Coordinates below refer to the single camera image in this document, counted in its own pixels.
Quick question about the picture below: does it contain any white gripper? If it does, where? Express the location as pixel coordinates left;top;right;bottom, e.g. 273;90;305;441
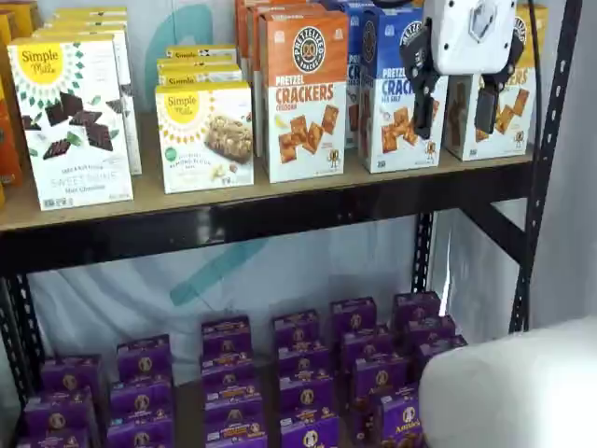
399;0;531;139

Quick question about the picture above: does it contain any blue pretzel crackers box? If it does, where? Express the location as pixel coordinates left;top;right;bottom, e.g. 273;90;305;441
320;0;375;150
357;6;450;175

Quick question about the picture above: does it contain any yellow pretzel crackers box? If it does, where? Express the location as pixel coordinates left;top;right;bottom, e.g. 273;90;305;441
441;3;550;162

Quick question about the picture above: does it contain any orange pretzel crackers box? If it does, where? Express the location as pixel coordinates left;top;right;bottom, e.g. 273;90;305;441
234;0;324;71
258;9;351;185
245;3;328;158

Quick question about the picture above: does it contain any purple Annie's snack box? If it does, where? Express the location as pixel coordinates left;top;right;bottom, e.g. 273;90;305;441
351;354;408;399
279;372;336;415
271;309;322;347
405;315;457;347
279;412;340;448
330;298;378;333
201;316;253;352
116;334;174;383
204;405;268;439
22;389;95;434
105;412;177;448
108;379;174;415
393;290;443;329
375;395;426;448
413;334;468;372
340;326;392;359
15;427;90;448
201;372;263;408
201;349;256;375
40;356;103;394
206;433;270;448
277;342;331;375

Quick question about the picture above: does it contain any Simple Mills almond bars box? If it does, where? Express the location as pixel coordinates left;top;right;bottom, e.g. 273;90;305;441
157;55;242;71
154;81;256;195
155;64;244;90
165;44;239;60

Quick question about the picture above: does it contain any wooden shelf board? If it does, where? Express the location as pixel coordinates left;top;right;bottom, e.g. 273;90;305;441
0;109;534;233

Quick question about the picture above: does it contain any Simple Mills sweet thins box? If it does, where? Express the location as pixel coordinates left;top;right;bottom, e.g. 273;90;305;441
44;16;130;30
31;25;144;176
7;34;135;212
53;6;129;20

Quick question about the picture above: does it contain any yellow-orange snack box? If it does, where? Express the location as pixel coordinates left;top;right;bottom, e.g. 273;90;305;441
0;0;43;46

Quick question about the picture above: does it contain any orange snack box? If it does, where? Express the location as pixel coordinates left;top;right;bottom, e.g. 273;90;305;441
0;46;25;189

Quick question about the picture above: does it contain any black metal shelving rack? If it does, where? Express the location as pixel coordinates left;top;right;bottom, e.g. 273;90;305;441
0;0;584;448

